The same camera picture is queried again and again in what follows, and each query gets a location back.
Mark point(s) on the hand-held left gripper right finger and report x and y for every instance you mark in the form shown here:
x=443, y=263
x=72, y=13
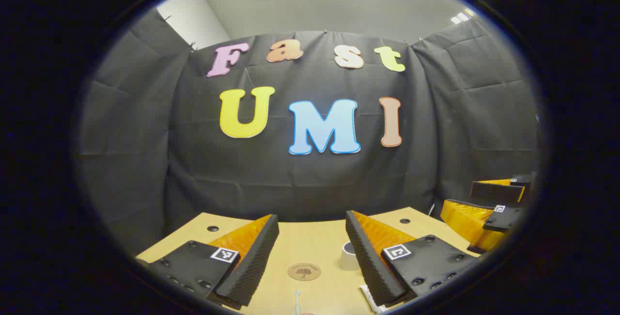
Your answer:
x=370, y=266

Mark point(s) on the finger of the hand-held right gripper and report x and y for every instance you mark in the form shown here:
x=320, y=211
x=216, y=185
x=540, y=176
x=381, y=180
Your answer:
x=465, y=220
x=494, y=191

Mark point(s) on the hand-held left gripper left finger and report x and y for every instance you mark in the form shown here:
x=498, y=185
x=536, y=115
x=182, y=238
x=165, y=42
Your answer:
x=252, y=266

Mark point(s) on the round wooden coaster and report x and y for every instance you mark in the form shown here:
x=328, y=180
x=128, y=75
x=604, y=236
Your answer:
x=304, y=272

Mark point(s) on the pale green toothbrush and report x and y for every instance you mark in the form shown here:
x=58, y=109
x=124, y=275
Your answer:
x=297, y=301

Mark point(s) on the light wooden desktop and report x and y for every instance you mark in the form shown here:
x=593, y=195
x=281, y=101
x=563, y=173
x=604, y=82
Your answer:
x=310, y=242

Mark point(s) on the black backdrop cloth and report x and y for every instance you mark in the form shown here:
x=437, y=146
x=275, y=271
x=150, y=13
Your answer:
x=290, y=179

